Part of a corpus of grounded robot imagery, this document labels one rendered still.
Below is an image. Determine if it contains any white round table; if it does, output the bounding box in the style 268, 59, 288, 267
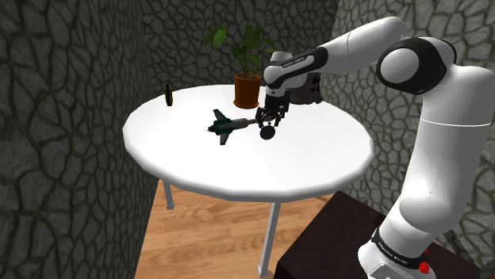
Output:
122, 84, 375, 279

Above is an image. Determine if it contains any green and grey toy airplane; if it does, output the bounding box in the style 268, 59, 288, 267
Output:
206, 109, 259, 147

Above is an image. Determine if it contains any dark robot stand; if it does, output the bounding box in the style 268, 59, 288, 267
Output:
274, 189, 483, 279

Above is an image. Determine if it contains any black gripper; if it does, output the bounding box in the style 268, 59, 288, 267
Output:
255, 93, 290, 129

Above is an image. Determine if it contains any black round object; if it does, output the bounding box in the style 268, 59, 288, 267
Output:
259, 125, 277, 141

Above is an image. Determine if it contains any green plant in orange pot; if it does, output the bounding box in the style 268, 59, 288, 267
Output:
202, 24, 279, 110

